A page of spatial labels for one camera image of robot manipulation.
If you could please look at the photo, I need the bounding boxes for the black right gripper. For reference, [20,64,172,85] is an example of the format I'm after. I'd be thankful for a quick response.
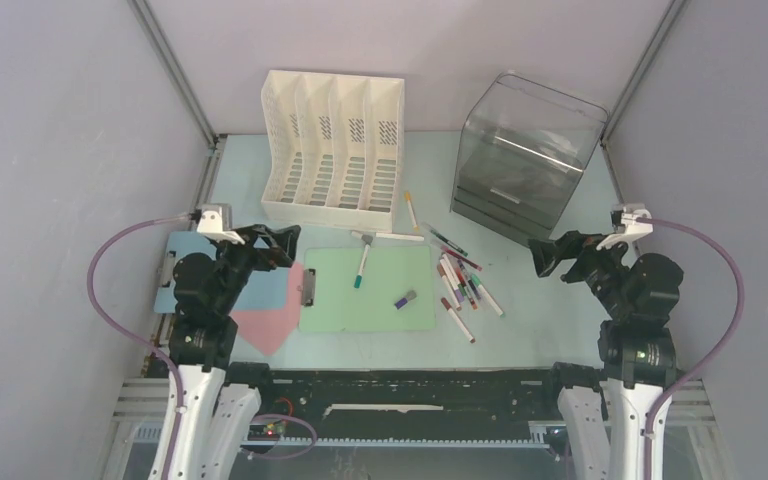
[527,227,634,316]

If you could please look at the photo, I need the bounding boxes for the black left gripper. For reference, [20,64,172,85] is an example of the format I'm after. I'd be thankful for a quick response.
[212,222,300,313]

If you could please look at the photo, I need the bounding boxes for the teal capped white marker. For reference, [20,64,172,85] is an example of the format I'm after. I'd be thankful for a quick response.
[354,234,373,289]

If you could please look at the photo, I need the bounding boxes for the transparent grey drawer box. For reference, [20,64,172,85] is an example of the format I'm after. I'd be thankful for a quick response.
[450,71,608,244]

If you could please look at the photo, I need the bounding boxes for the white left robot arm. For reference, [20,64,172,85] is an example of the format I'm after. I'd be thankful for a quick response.
[149,225,301,479]

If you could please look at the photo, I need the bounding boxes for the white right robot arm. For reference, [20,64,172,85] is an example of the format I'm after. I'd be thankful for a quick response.
[528,231,684,479]

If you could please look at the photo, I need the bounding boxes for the blue clipboard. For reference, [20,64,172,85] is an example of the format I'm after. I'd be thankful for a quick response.
[154,225,301,314]

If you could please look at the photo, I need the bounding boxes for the green capped white marker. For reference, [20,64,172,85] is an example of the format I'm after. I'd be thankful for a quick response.
[471,274,505,317]

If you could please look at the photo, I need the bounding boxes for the green clipboard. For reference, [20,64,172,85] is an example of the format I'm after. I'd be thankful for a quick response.
[299,245,438,333]

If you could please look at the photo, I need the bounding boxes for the pink paper sheet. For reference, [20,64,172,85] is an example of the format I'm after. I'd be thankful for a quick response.
[230,263,304,356]

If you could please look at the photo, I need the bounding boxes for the dark red pen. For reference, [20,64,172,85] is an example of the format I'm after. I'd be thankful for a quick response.
[439,246,483,271]

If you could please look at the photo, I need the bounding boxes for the green tipped dark pen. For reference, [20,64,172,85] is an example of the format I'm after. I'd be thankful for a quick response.
[422,222,468,257]

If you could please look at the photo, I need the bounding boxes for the white marker pen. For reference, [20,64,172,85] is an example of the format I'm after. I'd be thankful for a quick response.
[350,230,425,242]

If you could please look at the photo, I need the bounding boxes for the brown capped white marker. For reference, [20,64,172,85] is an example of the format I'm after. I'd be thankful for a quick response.
[436,263,462,311]

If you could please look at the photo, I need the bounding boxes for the white file organizer rack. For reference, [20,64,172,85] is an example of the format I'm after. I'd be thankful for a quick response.
[261,70,405,233]

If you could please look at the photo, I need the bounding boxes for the red capped white marker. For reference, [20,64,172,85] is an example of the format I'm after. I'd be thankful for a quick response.
[440,298,476,344]

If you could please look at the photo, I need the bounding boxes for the yellow capped pen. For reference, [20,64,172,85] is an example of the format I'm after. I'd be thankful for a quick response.
[404,191,420,232]

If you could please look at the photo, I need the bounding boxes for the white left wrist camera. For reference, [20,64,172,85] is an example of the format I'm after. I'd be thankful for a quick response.
[196,203,246,245]

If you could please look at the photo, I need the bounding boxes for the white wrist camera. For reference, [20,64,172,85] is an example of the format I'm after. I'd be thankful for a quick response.
[196,203,246,245]
[596,203,653,250]

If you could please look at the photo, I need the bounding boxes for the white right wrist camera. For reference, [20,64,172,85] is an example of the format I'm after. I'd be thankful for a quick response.
[596,203,653,250]

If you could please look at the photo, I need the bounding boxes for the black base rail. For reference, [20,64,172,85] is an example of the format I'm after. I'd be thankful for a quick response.
[226,362,604,444]

